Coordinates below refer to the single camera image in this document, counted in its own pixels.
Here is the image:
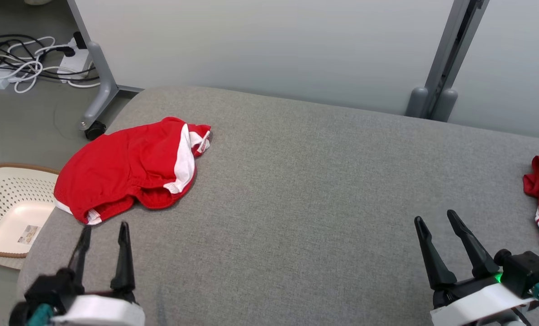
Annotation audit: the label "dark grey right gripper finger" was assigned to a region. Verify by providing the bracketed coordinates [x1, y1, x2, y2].
[446, 209, 501, 279]
[414, 216, 458, 291]

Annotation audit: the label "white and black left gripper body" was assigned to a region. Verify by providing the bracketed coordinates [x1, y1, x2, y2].
[51, 293, 146, 326]

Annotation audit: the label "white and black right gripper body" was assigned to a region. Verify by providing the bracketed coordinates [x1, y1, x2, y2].
[430, 274, 536, 326]

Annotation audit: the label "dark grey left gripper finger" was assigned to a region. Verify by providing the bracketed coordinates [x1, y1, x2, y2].
[110, 222, 137, 302]
[67, 225, 92, 291]

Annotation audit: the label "cream perforated laundry basket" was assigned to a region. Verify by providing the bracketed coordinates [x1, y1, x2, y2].
[0, 163, 61, 271]

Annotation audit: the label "red shorts with white panels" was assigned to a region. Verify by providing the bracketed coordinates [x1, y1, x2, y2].
[53, 116, 213, 226]

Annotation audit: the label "grey partition leg with caster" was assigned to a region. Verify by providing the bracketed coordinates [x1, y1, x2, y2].
[66, 0, 144, 141]

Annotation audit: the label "teal left camera plug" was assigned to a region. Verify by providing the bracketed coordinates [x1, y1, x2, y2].
[25, 303, 53, 326]

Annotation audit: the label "white power strip with cables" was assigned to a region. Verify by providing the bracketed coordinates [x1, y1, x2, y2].
[0, 35, 101, 94]

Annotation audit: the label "grey metal partition post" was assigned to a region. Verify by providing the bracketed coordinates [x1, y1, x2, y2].
[405, 0, 491, 123]

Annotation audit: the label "black power cable bundle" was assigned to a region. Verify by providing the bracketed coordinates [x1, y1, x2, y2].
[0, 22, 100, 85]

